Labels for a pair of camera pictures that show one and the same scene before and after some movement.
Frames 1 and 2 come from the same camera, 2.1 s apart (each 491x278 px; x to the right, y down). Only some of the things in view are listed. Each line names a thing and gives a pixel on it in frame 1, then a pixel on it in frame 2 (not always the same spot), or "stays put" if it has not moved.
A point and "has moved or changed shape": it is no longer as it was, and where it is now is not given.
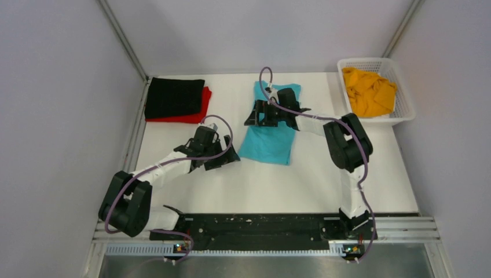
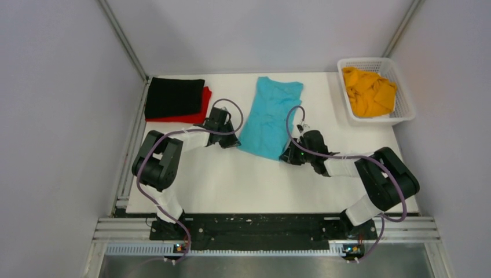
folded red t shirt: x=195 y=119 stays put
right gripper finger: x=252 y=119 → x=288 y=155
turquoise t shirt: x=272 y=145 has moved or changed shape
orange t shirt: x=369 y=94 stays put
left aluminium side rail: x=130 y=161 stays put
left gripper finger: x=214 y=163 → x=229 y=142
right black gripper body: x=273 y=113 → x=301 y=158
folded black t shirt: x=168 y=97 stays put
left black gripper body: x=216 y=147 → x=228 y=127
